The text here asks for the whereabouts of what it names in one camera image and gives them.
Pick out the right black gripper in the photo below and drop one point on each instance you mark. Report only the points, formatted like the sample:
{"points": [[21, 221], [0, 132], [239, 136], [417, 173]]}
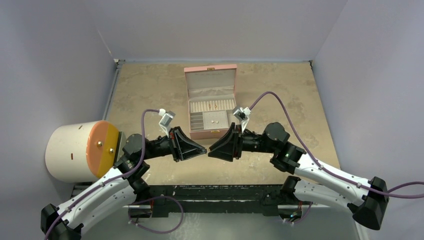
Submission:
{"points": [[237, 141]]}

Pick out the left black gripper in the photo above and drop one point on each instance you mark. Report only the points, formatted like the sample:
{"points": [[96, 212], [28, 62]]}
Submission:
{"points": [[181, 146]]}

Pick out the pink jewelry box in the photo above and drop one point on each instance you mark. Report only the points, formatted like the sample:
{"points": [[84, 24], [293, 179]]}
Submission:
{"points": [[211, 92]]}

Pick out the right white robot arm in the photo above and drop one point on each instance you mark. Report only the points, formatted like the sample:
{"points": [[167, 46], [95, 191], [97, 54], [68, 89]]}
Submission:
{"points": [[312, 181]]}

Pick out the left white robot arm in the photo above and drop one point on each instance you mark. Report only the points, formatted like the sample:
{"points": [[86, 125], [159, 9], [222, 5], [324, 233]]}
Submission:
{"points": [[122, 185]]}

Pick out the white cylinder orange lid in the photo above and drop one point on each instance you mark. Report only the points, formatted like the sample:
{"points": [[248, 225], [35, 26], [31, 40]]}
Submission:
{"points": [[82, 152]]}

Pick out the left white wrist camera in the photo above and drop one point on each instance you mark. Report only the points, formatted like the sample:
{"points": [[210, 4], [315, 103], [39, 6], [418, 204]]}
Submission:
{"points": [[165, 121]]}

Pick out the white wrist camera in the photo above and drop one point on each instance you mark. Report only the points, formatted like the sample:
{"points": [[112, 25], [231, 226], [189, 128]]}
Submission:
{"points": [[165, 121], [243, 116]]}

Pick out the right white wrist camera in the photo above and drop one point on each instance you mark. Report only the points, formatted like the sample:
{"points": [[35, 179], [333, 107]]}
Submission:
{"points": [[243, 116]]}

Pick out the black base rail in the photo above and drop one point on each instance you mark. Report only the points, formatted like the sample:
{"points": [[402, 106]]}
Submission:
{"points": [[266, 199]]}

